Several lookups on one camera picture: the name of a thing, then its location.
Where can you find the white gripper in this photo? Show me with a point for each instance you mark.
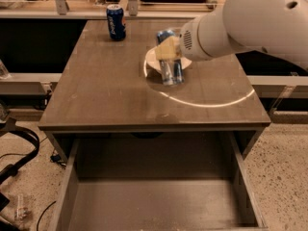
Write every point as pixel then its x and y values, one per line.
pixel 189 41

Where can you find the metal rail frame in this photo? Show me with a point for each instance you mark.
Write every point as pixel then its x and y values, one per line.
pixel 88 9

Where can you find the white paper bowl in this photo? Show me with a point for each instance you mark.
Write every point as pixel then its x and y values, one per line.
pixel 151 60

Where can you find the clear plastic piece on floor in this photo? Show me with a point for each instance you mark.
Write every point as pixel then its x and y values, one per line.
pixel 21 211

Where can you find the Red Bull can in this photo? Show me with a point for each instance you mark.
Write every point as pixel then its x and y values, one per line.
pixel 171 70

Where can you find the blue Pepsi can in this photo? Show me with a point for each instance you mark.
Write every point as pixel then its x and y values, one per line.
pixel 116 22

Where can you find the grey open drawer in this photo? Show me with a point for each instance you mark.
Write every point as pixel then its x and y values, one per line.
pixel 176 182

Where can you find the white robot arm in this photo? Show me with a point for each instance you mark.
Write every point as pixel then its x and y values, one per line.
pixel 275 27

